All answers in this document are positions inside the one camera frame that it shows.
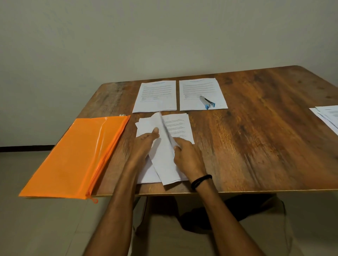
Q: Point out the person's left forearm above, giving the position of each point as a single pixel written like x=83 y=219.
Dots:
x=116 y=211

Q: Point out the black shirt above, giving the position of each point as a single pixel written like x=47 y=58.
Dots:
x=232 y=208

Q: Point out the blue and white stapler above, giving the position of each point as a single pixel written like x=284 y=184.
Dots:
x=206 y=102

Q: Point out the white printed paper sheet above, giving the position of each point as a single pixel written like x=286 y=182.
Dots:
x=155 y=96
x=320 y=117
x=196 y=91
x=330 y=113

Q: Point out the black skirting strip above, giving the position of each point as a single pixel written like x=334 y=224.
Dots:
x=26 y=148

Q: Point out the orange plastic zip folder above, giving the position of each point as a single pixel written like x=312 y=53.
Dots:
x=76 y=155

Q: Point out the person's right forearm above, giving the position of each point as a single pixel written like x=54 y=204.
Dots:
x=224 y=221

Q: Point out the person's left thumb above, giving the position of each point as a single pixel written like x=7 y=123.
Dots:
x=153 y=134

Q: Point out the person's left hand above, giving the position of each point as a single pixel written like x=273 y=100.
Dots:
x=141 y=150

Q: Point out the stack of white printed papers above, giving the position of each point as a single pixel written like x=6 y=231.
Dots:
x=179 y=126

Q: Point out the lifted white paper sheet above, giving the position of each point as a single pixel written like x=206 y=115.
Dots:
x=163 y=161

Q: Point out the person's right hand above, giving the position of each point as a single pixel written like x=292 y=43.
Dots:
x=189 y=161

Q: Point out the person's right thumb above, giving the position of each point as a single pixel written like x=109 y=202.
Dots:
x=177 y=153

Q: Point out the black wristband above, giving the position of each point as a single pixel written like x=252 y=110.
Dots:
x=200 y=180

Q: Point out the beige trousers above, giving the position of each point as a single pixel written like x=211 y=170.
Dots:
x=264 y=237

